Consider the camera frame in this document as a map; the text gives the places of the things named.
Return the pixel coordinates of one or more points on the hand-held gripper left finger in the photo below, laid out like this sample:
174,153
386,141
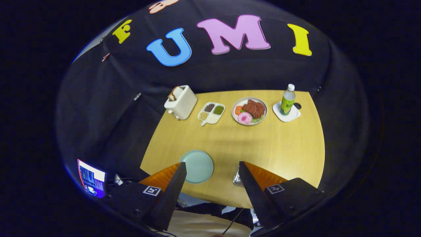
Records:
172,194

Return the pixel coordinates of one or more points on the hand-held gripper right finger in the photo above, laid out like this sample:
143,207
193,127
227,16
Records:
253,194

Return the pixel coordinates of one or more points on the teal round plate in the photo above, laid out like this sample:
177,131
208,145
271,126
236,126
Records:
199,166

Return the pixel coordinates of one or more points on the person's beige trousers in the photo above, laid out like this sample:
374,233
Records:
197,225

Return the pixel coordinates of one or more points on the green lettuce leaf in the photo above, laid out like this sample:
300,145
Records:
257,119

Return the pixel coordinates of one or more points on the pink round food slice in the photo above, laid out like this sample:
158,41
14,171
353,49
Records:
244,118

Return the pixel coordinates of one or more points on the white oval food plate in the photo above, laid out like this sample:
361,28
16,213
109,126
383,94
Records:
234,118

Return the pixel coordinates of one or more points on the lit computer screen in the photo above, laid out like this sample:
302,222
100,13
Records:
92,179

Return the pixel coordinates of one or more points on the white coaster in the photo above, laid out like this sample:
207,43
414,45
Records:
278,115

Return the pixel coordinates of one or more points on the pile of yellow soybeans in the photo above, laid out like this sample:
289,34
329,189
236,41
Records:
204,116

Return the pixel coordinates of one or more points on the orange carrot slice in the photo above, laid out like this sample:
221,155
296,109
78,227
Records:
238,110

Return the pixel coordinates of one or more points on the brown meat piece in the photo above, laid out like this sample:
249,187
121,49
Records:
255,108

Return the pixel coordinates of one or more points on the white divided dish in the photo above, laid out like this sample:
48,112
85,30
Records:
213,118

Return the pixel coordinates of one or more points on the white toaster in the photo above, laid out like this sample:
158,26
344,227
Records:
182,105

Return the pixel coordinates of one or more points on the pile of green beans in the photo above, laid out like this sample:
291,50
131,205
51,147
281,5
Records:
218,110

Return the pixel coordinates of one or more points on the pile of dark red beans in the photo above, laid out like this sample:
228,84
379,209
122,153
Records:
209,107

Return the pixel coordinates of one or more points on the green label drink bottle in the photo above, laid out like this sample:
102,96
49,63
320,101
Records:
287,103

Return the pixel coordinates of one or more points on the brown crust bread slice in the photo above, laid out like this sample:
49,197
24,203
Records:
171,96

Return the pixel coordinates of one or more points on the white bread slice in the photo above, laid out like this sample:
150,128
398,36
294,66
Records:
178,91

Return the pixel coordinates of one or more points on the silver clip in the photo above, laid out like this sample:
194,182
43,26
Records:
137,96

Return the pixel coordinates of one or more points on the pink clip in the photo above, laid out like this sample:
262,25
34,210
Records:
105,57

